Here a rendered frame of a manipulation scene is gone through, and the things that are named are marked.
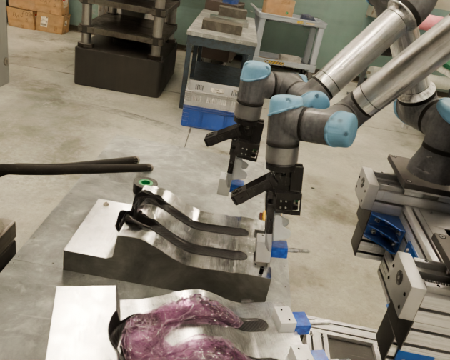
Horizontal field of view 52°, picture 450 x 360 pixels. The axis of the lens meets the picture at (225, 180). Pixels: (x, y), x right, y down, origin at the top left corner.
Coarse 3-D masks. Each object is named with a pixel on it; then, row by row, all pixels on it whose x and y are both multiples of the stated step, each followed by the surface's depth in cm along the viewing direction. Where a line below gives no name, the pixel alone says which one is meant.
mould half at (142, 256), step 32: (160, 192) 126; (96, 224) 120; (128, 224) 110; (224, 224) 126; (256, 224) 128; (64, 256) 110; (96, 256) 109; (128, 256) 108; (160, 256) 108; (192, 256) 111; (192, 288) 111; (224, 288) 110; (256, 288) 109
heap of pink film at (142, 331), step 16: (176, 304) 91; (192, 304) 91; (208, 304) 92; (128, 320) 88; (144, 320) 89; (160, 320) 89; (176, 320) 90; (192, 320) 90; (208, 320) 91; (224, 320) 94; (240, 320) 98; (128, 336) 85; (144, 336) 85; (160, 336) 85; (192, 336) 85; (208, 336) 85; (128, 352) 83; (144, 352) 82; (160, 352) 82; (176, 352) 83; (192, 352) 82; (208, 352) 81; (224, 352) 83; (240, 352) 86
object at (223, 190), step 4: (224, 172) 139; (220, 176) 136; (224, 176) 136; (220, 180) 135; (224, 180) 135; (232, 180) 138; (236, 180) 139; (240, 180) 139; (220, 184) 136; (224, 184) 135; (232, 184) 136; (236, 184) 136; (240, 184) 136; (220, 188) 136; (224, 188) 136; (228, 188) 136; (232, 188) 136; (220, 192) 137; (224, 192) 137; (228, 192) 137
